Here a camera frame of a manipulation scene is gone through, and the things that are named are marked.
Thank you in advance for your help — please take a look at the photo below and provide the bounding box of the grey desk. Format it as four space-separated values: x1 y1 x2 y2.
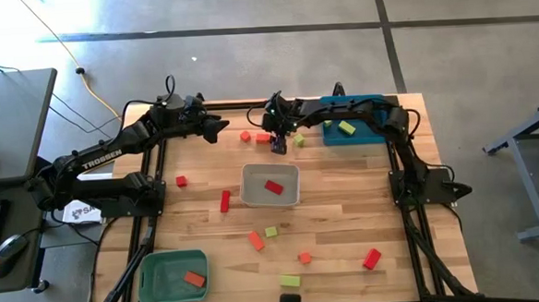
0 66 64 187

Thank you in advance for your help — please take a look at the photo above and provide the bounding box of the black aluminium table frame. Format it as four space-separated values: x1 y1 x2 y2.
75 74 482 302

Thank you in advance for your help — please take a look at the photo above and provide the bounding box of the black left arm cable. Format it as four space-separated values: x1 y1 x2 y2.
116 74 180 132

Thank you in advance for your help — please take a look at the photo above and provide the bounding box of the blue-grey metal table frame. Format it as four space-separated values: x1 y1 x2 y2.
478 97 539 245

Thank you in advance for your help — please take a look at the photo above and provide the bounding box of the grey plastic bin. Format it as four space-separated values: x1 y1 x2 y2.
237 161 303 211

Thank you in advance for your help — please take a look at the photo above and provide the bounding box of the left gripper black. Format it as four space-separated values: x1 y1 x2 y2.
174 106 232 147

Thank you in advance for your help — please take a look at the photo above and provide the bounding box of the black floor cable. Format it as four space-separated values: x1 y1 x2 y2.
0 50 122 146

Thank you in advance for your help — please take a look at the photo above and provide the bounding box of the yellow floor cable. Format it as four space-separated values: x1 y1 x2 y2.
15 0 124 126

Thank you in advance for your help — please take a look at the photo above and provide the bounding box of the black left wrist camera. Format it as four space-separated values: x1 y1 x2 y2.
182 92 205 111

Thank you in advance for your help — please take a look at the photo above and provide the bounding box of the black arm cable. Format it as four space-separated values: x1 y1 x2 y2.
116 74 180 132
245 102 274 131

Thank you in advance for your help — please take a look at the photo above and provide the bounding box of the black computer mouse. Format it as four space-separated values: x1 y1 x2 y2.
0 233 31 280

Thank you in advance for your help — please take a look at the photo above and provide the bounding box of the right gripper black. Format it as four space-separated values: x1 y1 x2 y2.
262 111 296 158

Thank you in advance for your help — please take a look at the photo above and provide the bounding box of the dark side desk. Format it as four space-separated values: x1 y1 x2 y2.
0 181 47 296

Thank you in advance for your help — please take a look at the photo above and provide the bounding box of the teal green plastic bin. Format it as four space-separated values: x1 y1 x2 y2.
136 248 211 302

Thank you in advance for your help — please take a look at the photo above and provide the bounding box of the red rectangular wooden block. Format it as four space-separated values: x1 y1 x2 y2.
362 247 384 272
264 178 286 198

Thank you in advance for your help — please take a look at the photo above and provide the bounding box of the white printed paper sheet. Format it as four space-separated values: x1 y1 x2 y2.
62 199 103 226

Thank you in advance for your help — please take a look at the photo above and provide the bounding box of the green rectangular wooden block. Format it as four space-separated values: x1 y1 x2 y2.
278 273 302 289
337 118 358 137

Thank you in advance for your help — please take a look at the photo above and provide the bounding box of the blue plastic bin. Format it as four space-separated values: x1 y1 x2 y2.
317 92 390 149

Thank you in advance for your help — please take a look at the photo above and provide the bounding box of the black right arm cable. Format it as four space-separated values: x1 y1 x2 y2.
245 102 274 131

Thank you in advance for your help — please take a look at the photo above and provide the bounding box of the long thin red block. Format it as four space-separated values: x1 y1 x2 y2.
218 189 233 214

